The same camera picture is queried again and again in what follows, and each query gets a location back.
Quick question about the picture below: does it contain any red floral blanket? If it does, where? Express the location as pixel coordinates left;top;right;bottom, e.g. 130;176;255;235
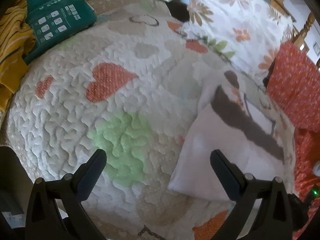
265;42;320;240

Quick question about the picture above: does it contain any heart patterned quilted bedspread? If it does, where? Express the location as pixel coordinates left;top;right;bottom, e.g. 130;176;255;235
0;0;296;240

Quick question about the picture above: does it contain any white small garment grey band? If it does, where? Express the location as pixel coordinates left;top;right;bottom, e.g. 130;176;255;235
168;70;296;202

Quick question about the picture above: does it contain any teal printed package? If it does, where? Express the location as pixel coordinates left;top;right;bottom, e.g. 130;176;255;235
24;0;97;64

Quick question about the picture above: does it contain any white floral pillow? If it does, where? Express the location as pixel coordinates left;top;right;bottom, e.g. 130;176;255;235
181;0;293;82

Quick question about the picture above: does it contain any yellow striped garment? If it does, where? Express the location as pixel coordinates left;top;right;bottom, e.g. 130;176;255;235
1;0;36;111

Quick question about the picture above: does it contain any wooden chair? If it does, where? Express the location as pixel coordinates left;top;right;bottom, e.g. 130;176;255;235
268;0;319;67

